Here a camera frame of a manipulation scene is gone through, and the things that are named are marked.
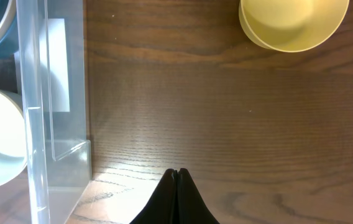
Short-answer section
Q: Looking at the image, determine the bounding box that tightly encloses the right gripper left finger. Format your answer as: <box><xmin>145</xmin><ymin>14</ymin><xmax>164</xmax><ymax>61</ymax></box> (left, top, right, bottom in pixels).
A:
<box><xmin>131</xmin><ymin>169</ymin><xmax>178</xmax><ymax>224</ymax></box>

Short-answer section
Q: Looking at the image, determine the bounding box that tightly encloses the yellow small bowl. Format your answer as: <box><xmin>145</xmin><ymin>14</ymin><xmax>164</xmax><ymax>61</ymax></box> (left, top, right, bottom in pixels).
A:
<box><xmin>239</xmin><ymin>0</ymin><xmax>349</xmax><ymax>53</ymax></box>

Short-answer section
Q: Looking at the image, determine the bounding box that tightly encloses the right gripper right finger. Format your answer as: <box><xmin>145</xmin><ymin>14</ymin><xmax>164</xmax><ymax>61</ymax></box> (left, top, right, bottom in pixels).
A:
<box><xmin>176</xmin><ymin>168</ymin><xmax>219</xmax><ymax>224</ymax></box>

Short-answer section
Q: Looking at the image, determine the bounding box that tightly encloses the clear plastic storage bin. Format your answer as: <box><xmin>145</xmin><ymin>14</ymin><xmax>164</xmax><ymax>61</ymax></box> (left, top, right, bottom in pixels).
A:
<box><xmin>0</xmin><ymin>0</ymin><xmax>91</xmax><ymax>223</ymax></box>

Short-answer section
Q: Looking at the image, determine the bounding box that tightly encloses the white small bowl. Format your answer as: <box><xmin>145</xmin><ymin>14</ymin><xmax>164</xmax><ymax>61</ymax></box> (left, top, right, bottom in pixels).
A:
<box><xmin>0</xmin><ymin>90</ymin><xmax>26</xmax><ymax>157</ymax></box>

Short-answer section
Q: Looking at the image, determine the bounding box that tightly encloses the cream large bowl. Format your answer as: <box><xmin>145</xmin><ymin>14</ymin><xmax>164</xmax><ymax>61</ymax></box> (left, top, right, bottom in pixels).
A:
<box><xmin>0</xmin><ymin>0</ymin><xmax>17</xmax><ymax>40</ymax></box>

